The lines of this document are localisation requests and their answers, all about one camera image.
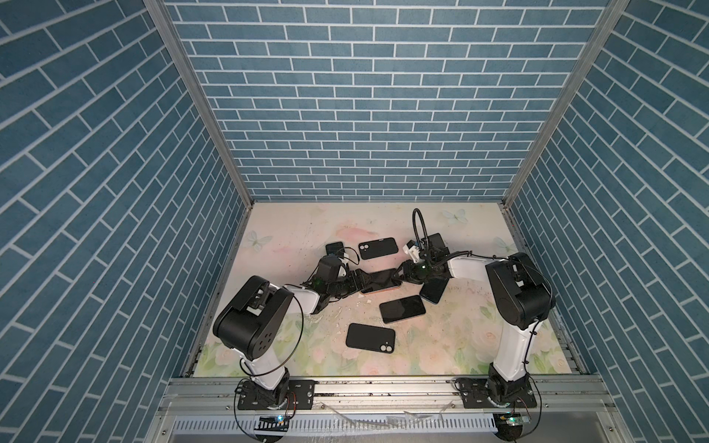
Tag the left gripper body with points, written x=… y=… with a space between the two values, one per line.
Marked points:
x=344 y=285

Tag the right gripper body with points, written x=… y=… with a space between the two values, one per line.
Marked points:
x=419 y=272

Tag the light blue phone case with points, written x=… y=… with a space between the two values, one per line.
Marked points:
x=335 y=249

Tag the purple-edged black phone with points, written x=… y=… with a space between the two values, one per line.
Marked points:
x=381 y=279

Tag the black phone case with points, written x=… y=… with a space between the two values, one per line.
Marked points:
x=370 y=338
x=378 y=248

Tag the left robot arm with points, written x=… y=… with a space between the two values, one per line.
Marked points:
x=249 y=323

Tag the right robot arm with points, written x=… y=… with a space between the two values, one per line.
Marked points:
x=520 y=294

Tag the blue-edged black phone right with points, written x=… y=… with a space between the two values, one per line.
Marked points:
x=433 y=290

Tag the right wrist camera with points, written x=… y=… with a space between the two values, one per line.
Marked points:
x=413 y=251

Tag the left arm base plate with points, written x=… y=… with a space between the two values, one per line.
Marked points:
x=299 y=393

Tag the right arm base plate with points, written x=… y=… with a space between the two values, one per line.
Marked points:
x=495 y=392

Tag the white slotted cable duct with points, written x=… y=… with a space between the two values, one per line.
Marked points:
x=336 y=425

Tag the aluminium front rail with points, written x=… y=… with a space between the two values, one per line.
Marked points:
x=449 y=394

